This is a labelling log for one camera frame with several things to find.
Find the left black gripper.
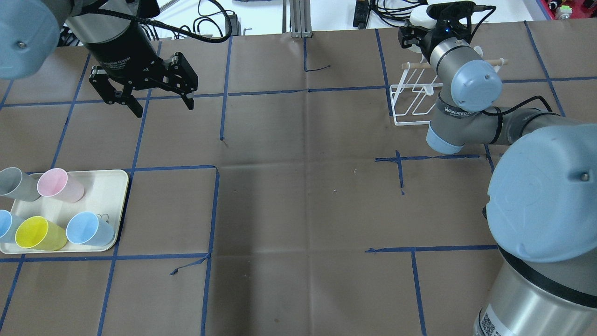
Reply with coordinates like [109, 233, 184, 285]
[85, 23, 198, 118]

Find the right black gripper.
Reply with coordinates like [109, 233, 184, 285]
[398, 2, 476, 53]

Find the white plastic cup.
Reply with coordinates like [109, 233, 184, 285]
[409, 5, 437, 29]

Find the light blue plastic cup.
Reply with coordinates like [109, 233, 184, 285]
[66, 212, 116, 246]

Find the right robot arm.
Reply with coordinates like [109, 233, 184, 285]
[399, 0, 597, 336]

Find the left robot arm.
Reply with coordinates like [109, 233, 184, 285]
[0, 0, 198, 117]

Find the pink plastic cup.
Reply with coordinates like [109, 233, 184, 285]
[37, 168, 85, 203]

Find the grey plastic cup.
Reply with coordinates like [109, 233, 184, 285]
[0, 167, 41, 202]

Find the yellow plastic cup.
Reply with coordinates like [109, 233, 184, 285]
[15, 216, 68, 251]

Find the black power adapter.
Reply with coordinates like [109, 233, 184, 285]
[228, 14, 241, 36]

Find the beige serving tray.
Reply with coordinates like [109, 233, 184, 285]
[10, 169, 129, 253]

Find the black coiled cable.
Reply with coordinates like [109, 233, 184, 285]
[371, 0, 430, 28]

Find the white wire cup rack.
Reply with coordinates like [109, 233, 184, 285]
[390, 40, 508, 126]

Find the aluminium frame post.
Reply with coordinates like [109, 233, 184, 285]
[282, 0, 313, 38]

